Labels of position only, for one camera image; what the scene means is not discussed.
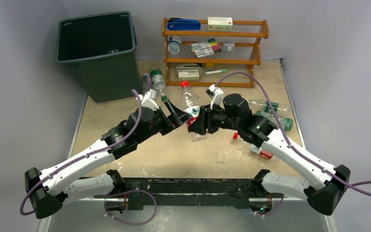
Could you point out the orange wooden shelf rack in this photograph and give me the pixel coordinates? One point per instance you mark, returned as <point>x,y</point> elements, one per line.
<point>255,57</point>

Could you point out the green capped white marker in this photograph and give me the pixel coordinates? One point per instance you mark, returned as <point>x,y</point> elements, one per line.
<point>215,72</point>

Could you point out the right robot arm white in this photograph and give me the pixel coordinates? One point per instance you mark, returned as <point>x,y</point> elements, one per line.
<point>321,184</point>

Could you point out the small clear bottle purple label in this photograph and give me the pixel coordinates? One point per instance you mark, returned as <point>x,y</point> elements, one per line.
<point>147,82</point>

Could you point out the white red box lower shelf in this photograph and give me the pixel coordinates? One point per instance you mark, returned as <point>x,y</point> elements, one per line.
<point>189,75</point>

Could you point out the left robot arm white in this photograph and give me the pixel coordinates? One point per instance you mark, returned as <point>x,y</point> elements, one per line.
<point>50,189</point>

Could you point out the green label bottle white cap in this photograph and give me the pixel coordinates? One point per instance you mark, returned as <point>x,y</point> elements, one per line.
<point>263,105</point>

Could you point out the small clear jar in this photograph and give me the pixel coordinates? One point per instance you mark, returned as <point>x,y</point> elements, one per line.
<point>228,46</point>

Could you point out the round tape roll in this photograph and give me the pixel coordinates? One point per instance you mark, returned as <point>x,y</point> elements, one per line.
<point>174,45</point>

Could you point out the white green small box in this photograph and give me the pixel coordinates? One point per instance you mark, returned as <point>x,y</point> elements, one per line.
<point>219,23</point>

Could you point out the dark green plastic bin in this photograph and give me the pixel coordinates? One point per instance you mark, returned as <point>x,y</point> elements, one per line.
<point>99,51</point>

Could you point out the red label bottle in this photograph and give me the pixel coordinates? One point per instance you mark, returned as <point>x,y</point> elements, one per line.
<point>237,140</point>
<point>191,106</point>

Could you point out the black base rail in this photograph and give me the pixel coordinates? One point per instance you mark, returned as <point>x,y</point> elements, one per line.
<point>240,193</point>

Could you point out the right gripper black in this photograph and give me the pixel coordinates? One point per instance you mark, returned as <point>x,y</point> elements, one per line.
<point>205,119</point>

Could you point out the blue stapler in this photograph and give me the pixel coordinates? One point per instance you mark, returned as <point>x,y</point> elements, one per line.
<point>183,24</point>

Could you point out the green bottle far right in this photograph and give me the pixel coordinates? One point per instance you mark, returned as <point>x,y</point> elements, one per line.
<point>286,122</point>

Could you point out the pack of coloured markers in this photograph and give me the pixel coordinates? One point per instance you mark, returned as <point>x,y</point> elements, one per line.
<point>205,48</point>

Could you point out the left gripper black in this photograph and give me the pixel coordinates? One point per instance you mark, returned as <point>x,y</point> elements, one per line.
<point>179,117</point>

